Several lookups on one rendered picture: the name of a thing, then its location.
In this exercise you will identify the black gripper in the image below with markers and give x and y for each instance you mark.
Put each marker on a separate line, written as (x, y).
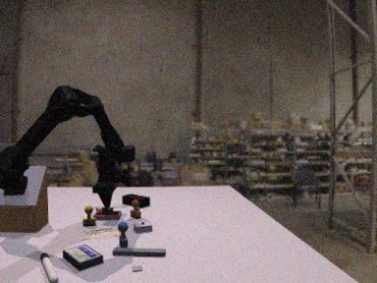
(104, 187)

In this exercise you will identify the black stamp pad tin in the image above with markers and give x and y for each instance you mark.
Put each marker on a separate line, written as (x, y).
(82, 257)

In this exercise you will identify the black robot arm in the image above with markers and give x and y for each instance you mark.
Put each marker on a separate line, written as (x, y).
(64, 104)

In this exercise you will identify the dark red ink pad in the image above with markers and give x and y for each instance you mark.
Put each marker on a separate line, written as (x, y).
(98, 215)

